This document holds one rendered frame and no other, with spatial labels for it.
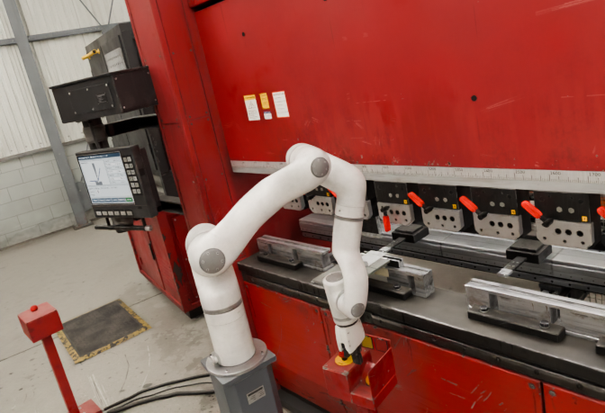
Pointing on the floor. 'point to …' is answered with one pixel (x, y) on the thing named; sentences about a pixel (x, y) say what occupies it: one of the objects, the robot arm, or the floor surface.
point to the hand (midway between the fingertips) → (356, 357)
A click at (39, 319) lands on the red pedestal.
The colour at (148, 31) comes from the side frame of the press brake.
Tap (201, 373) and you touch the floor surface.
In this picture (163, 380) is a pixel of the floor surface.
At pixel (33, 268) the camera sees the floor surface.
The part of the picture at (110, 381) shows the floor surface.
